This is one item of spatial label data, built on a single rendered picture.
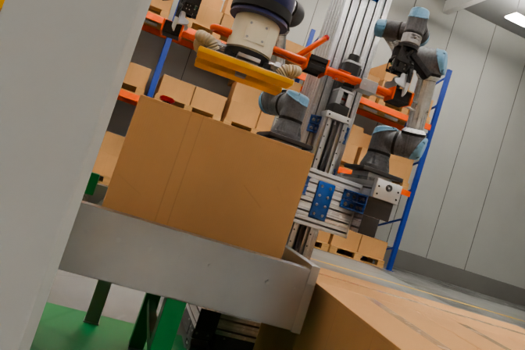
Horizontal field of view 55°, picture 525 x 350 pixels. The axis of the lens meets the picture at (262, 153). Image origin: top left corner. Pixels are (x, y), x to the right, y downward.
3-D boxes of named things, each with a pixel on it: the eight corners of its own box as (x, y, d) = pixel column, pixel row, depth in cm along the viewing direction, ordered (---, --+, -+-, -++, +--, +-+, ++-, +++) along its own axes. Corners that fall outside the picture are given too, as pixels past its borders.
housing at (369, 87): (358, 87, 187) (362, 76, 187) (352, 90, 194) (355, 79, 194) (376, 94, 188) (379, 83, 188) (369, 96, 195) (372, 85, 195)
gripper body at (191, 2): (195, 16, 202) (205, -12, 203) (175, 8, 200) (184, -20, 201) (194, 21, 209) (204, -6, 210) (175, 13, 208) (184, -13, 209)
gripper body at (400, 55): (383, 73, 197) (393, 44, 198) (403, 80, 198) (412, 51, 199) (392, 69, 189) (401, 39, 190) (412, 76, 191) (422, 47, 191)
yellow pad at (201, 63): (194, 61, 184) (199, 48, 184) (194, 66, 194) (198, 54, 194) (280, 92, 190) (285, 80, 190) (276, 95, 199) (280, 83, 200)
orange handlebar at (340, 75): (180, 17, 176) (183, 8, 176) (178, 37, 205) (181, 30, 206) (414, 105, 191) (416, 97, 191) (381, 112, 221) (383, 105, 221)
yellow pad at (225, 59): (198, 50, 165) (202, 36, 166) (196, 56, 175) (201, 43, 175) (293, 85, 171) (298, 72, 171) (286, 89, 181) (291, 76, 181)
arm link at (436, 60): (394, 153, 257) (421, 46, 247) (423, 161, 250) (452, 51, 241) (388, 155, 246) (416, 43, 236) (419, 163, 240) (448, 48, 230)
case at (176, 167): (98, 215, 155) (140, 93, 158) (112, 203, 195) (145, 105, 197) (278, 269, 166) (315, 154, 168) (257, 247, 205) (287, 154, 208)
